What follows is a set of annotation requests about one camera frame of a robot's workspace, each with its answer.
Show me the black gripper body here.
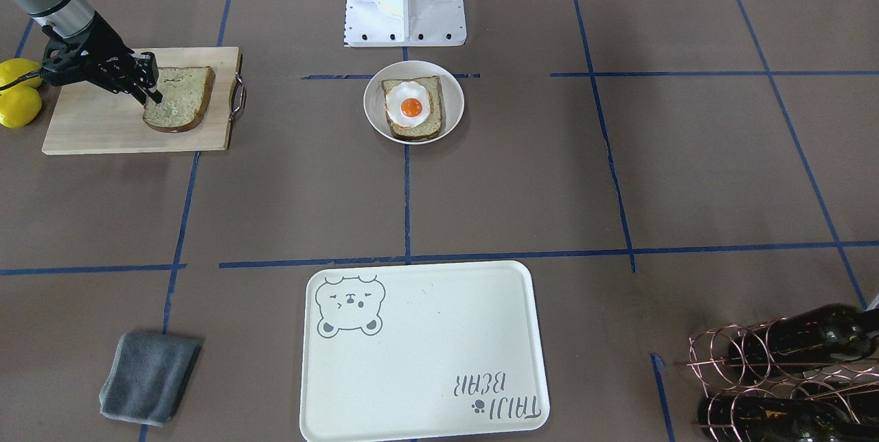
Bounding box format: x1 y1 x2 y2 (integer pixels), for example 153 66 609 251
41 13 157 95

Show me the bread slice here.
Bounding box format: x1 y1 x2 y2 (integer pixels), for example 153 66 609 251
380 75 444 141
142 67 216 133

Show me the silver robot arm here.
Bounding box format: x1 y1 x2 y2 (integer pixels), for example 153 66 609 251
2 0 163 105

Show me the cream bear tray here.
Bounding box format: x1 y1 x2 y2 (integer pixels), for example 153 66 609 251
299 260 551 441

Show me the wooden cutting board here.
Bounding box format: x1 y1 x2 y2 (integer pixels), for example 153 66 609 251
42 46 246 155

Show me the yellow lemon upper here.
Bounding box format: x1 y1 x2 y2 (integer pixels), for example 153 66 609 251
1 58 42 91

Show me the yellow lemon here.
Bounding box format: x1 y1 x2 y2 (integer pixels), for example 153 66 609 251
1 58 42 91
1 86 42 128

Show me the yellow lemon lower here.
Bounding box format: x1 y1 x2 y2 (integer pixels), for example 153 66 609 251
1 86 42 128

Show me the grey folded cloth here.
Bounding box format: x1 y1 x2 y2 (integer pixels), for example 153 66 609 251
98 331 202 427

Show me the white round plate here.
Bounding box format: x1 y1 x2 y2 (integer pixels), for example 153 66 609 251
362 60 481 146

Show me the dark wine bottle lower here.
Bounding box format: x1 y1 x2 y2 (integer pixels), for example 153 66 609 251
696 393 878 441

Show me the dark wine bottle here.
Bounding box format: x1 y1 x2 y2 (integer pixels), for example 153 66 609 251
696 393 878 441
727 303 878 384

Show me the dark wine bottle upper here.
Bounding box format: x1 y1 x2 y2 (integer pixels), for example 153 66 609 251
727 303 878 384

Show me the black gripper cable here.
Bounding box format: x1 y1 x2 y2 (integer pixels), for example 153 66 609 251
0 69 56 93

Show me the copper wire bottle rack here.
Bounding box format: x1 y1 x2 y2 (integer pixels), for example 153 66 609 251
687 304 877 441

